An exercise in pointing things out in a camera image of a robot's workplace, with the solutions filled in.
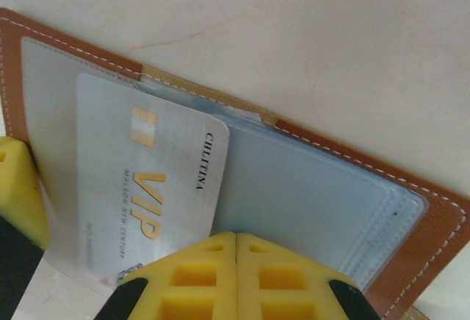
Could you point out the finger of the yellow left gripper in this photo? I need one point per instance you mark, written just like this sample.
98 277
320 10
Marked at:
18 188

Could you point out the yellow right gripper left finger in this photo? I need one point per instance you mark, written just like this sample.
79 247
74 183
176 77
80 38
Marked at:
191 283

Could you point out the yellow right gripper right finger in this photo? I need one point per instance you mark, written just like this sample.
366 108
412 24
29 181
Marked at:
286 283

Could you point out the silver VIP card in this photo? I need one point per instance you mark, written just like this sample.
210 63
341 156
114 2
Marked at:
176 173

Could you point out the brown leather card holder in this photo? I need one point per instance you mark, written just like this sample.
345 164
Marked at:
422 232

